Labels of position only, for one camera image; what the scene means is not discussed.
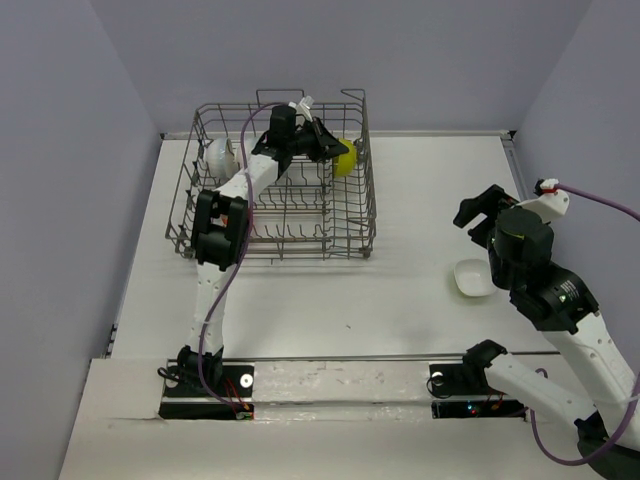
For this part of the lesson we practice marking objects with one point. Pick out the lime green bowl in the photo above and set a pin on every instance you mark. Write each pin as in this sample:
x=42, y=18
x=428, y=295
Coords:
x=344, y=164

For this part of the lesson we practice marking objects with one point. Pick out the white square bowl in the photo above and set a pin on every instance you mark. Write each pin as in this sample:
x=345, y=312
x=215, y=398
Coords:
x=473, y=278

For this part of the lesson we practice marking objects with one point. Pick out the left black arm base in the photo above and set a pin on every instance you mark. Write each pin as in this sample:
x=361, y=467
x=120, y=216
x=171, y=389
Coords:
x=210, y=390

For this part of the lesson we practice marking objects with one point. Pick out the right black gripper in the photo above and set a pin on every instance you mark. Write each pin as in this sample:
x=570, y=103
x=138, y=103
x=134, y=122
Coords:
x=491, y=199

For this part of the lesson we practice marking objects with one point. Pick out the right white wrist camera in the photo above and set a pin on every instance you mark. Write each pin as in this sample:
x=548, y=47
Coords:
x=551, y=202

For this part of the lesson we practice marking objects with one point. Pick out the grey wire dish rack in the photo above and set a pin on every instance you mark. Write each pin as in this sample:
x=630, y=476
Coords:
x=312, y=212

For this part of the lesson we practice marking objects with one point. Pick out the white round bowl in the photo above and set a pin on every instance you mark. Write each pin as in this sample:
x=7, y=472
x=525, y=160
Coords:
x=219, y=158
x=243, y=153

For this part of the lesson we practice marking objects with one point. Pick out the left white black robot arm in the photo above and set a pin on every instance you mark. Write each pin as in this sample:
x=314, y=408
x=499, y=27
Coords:
x=219, y=250

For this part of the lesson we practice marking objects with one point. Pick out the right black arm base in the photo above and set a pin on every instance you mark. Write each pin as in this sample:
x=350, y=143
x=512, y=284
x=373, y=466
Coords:
x=460, y=390

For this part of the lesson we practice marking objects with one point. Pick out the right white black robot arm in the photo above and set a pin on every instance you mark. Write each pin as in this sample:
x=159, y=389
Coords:
x=561, y=307

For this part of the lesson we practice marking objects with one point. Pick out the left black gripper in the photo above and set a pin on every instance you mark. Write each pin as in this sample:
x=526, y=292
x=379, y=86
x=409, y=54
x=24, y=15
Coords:
x=324, y=146

